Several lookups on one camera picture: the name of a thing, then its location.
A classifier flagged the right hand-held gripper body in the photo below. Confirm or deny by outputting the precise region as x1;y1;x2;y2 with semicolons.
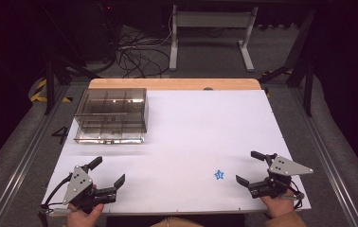
248;154;314;201

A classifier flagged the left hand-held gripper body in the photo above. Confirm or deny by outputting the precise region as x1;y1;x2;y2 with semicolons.
62;165;118;215

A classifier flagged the person's left hand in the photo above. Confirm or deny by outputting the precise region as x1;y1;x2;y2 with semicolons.
66;201;105;227

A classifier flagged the person's right hand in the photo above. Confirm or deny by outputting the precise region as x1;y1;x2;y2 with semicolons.
260;188;295;219

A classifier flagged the clear plastic drawer organizer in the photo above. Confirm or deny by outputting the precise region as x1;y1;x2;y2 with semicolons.
73;87;150;146

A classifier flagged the white table cover sheet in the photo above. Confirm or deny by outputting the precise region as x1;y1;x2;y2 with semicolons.
41;89;313;217

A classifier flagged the black metal stand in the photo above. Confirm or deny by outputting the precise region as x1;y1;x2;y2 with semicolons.
42;51;103;116
258;9;316;118

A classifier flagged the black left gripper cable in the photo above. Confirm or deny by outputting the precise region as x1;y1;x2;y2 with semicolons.
38;174;75;219

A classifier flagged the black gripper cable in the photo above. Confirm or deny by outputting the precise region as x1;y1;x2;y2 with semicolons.
38;174;75;219
280;180;306;211

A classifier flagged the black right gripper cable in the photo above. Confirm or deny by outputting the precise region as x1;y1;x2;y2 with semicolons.
280;180;306;211

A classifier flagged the aluminium floor rail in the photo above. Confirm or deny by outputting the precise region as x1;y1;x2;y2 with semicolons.
0;84;71;227
288;87;358;227

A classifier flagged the tangle of black floor cables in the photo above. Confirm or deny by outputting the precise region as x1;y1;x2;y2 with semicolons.
113;26;172;79

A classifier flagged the white metal desk frame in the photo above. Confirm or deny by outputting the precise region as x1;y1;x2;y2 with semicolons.
168;4;260;73

